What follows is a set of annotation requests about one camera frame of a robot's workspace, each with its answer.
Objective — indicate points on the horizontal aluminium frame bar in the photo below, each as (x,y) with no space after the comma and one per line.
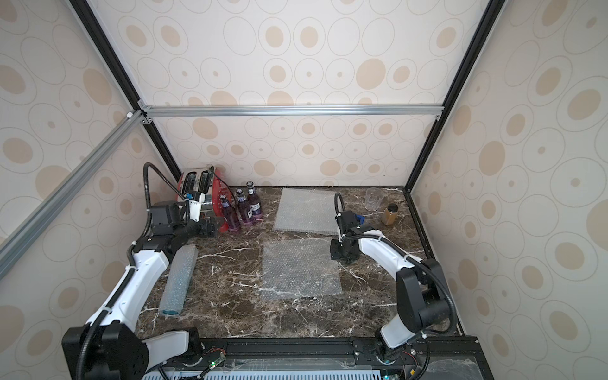
(300,110)

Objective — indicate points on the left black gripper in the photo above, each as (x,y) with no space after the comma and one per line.
(207,231)

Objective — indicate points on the brown spice jar black lid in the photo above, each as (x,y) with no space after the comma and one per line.
(390,214)

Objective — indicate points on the diagonal aluminium frame bar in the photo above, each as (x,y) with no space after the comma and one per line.
(28,232)

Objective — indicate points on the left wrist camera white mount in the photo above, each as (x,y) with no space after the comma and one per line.
(194,200)

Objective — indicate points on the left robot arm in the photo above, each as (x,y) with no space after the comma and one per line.
(133,304)

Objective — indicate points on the black right frame post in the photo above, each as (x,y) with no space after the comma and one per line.
(472,53)

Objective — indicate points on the red and chrome toaster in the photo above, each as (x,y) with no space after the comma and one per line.
(207,181)

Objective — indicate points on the stack of bubble wrap sheets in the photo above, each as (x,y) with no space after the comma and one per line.
(306,211)

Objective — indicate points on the clear drinking glass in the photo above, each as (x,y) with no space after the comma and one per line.
(373,199)

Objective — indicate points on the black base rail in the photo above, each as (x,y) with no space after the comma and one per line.
(338,358)

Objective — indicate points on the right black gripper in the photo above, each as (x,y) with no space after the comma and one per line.
(344,252)

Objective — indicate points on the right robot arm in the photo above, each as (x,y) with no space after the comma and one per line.
(423,301)

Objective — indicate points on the black frame post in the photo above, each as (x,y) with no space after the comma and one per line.
(84,12)
(472,53)

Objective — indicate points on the black left frame post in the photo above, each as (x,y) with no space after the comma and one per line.
(84,12)

